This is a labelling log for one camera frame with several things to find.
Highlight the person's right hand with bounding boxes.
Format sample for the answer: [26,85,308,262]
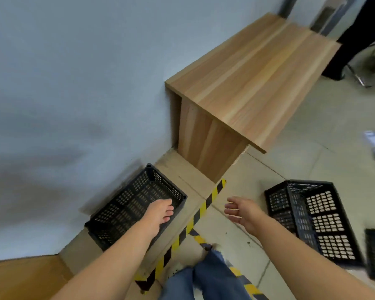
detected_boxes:
[224,197,267,236]

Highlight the person's left hand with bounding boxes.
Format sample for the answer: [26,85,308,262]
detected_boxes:
[142,199,175,237]

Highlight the person's left forearm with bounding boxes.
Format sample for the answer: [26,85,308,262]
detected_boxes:
[51,219,160,300]

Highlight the person's right forearm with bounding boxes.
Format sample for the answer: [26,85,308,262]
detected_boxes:
[246,216,375,300]

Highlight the blue jeans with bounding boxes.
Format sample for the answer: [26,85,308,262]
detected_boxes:
[158,250,254,300]

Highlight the light wooden table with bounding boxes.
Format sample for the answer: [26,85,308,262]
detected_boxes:
[165,12,342,184]

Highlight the metal chair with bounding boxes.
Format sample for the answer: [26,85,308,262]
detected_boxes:
[346,40,375,88]

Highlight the grey door frame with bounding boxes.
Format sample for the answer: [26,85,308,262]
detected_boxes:
[279,0,299,19]

